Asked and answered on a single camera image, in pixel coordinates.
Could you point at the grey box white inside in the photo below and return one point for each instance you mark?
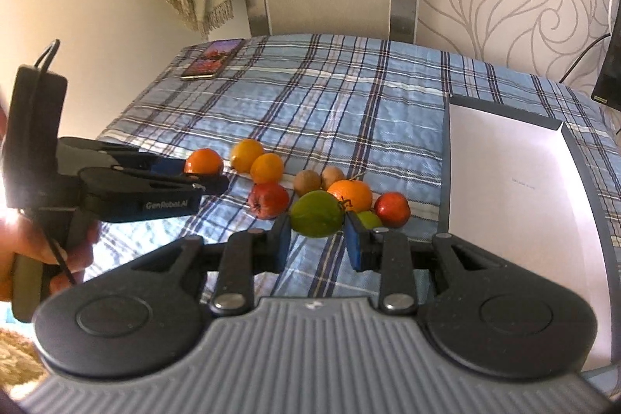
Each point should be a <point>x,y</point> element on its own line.
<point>516,184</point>

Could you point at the large orange with stem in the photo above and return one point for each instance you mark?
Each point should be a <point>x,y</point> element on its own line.
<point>354,195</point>

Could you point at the blue plaid tablecloth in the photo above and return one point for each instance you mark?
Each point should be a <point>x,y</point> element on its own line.
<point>372,108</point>

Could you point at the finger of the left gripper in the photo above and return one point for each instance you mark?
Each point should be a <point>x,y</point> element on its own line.
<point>79,153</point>
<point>117,182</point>

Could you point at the red apple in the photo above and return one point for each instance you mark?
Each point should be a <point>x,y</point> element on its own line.
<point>268,200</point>
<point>393,209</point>

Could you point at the brown kiwi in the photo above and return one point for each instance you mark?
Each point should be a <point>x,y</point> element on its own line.
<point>307,181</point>
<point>331,175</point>

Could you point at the small orange tangerine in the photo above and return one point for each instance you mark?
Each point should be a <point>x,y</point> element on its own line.
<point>204,161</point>

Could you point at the black television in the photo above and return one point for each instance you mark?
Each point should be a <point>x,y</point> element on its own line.
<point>607,88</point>

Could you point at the person's left hand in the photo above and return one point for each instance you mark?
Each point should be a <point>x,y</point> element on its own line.
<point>20,236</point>

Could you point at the yellow orange fruit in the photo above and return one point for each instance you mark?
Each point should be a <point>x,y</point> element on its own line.
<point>244,154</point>

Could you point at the green mango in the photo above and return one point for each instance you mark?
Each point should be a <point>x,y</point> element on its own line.
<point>317,214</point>

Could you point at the smartphone on table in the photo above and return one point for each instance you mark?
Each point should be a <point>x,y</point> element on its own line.
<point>213,59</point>

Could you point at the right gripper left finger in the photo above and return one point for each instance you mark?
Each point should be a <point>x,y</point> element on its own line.
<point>245,255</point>

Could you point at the small green lime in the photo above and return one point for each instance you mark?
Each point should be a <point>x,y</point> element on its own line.
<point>369,219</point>

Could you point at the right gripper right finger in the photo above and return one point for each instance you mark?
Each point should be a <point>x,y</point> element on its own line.
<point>388,253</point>

